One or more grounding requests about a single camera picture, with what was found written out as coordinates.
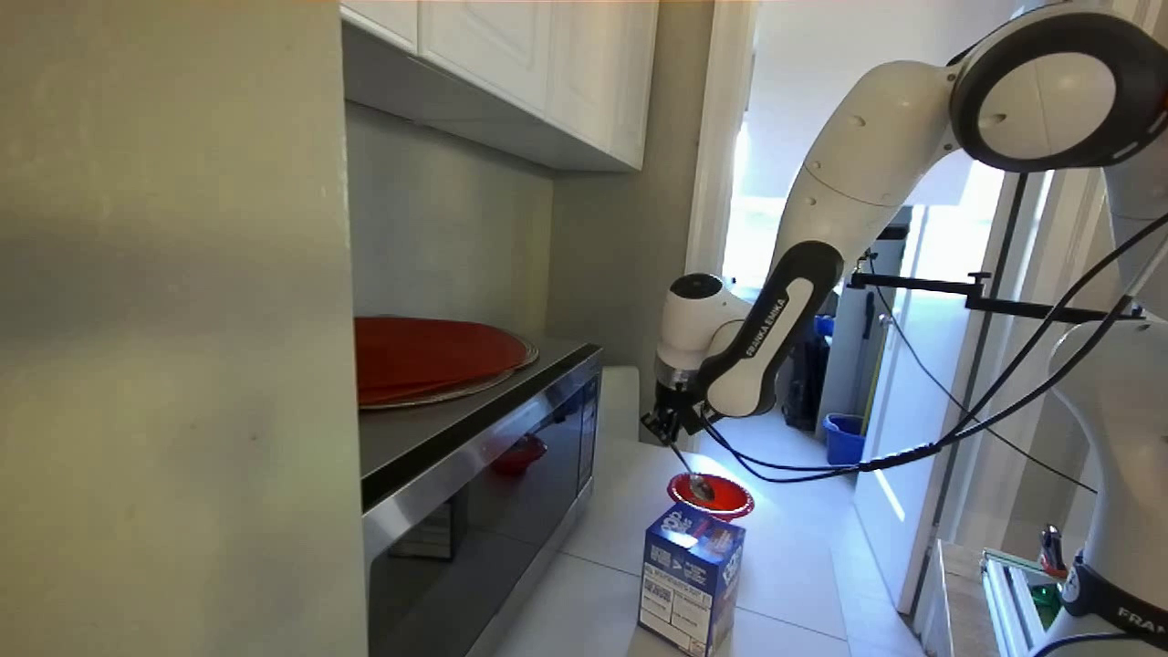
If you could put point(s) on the white upper cabinets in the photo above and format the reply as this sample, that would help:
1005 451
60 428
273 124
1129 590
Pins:
547 80

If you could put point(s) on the silver spoon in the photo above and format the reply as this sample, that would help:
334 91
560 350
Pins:
699 485

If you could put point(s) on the stainless steel microwave oven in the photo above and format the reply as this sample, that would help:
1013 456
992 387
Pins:
466 502

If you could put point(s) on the red plastic bowl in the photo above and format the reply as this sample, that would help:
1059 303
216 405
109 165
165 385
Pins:
731 502

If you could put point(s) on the large red round plate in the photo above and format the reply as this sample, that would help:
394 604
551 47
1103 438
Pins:
428 359

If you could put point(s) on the black camera stand bar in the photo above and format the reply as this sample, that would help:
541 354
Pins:
978 299

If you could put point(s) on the blue white carton box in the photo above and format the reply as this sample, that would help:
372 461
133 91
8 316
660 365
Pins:
686 586

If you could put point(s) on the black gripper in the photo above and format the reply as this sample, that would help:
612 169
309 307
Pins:
672 413

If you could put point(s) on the blue bucket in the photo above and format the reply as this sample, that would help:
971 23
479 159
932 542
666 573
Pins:
845 438

